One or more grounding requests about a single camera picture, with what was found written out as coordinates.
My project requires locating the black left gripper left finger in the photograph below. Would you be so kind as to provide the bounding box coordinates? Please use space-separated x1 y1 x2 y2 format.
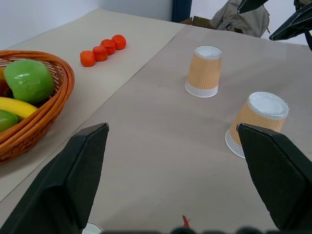
0 122 110 234

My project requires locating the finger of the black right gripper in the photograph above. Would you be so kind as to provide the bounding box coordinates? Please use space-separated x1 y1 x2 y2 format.
269 1 312 41
236 0 267 15

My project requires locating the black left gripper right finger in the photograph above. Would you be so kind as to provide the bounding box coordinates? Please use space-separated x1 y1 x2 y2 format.
236 122 312 230

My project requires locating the beige crumpled cloth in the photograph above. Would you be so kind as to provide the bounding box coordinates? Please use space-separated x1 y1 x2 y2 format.
209 0 271 38

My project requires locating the brown cardboard box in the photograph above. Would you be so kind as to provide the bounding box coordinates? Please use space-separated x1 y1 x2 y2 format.
179 16 213 29

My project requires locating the orange wicker basket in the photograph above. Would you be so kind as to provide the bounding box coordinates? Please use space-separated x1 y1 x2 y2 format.
0 50 76 164

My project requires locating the small green apple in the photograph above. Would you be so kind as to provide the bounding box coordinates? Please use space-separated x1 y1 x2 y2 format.
0 109 20 134

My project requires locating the yellow banana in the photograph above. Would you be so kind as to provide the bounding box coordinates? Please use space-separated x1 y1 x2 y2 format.
0 97 39 121

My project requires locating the small red scrap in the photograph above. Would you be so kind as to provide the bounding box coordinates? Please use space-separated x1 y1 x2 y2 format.
182 214 192 229

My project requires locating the large green apple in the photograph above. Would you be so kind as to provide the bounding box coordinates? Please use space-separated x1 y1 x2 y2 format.
3 59 55 104

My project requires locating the dark red fruit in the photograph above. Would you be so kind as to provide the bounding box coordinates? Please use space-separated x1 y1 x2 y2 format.
0 79 12 97

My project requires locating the grey paper table cover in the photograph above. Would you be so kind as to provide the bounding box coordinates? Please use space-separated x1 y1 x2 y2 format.
0 24 312 234

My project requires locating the orange-red persimmon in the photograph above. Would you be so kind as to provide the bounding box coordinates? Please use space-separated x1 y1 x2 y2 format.
80 50 96 67
111 34 127 51
100 39 117 56
92 45 108 62

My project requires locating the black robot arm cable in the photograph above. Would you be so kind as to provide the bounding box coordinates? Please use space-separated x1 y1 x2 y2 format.
304 31 312 52

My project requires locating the dark blue post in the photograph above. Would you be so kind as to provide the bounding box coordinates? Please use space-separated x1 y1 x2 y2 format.
171 0 194 24

